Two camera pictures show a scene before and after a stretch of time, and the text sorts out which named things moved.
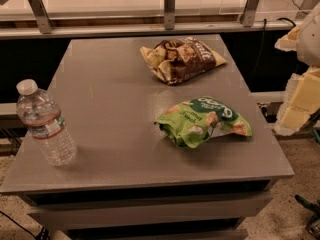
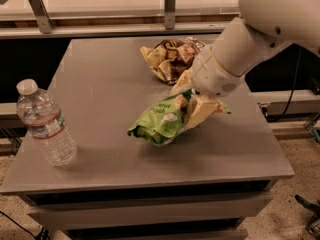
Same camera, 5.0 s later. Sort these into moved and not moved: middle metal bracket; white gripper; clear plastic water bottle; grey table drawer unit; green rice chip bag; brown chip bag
Moved: white gripper; green rice chip bag
Not moved: brown chip bag; middle metal bracket; clear plastic water bottle; grey table drawer unit
